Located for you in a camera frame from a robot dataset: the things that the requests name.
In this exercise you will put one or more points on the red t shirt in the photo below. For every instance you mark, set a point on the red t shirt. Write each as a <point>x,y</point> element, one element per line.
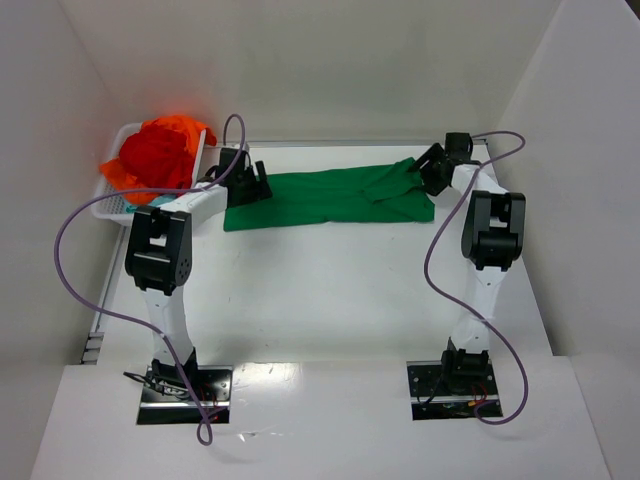
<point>158,157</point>

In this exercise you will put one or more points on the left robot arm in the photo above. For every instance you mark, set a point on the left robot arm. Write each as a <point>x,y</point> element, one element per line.
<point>159,256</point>

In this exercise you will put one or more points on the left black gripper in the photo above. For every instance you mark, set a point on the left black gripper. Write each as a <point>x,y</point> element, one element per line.
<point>251,185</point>

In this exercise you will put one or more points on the green t shirt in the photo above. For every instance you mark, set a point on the green t shirt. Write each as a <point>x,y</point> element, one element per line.
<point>369,194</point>

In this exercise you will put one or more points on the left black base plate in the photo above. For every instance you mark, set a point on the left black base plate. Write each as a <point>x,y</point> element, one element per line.
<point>164,403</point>

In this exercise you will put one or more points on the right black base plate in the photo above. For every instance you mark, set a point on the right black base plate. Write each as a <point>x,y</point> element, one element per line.
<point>434,398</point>

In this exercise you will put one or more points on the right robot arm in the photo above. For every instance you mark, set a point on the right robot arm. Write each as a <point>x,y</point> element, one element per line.
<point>492,241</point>

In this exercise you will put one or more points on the orange t shirt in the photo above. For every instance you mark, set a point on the orange t shirt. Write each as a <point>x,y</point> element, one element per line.
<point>118,177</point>

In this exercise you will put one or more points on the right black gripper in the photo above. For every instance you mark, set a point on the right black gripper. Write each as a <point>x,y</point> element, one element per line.
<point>430,167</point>

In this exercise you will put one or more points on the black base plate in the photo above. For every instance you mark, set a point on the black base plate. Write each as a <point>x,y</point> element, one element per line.
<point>164,403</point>
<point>434,398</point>

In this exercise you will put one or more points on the teal t shirt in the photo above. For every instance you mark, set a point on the teal t shirt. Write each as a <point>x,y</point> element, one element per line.
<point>130,208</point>

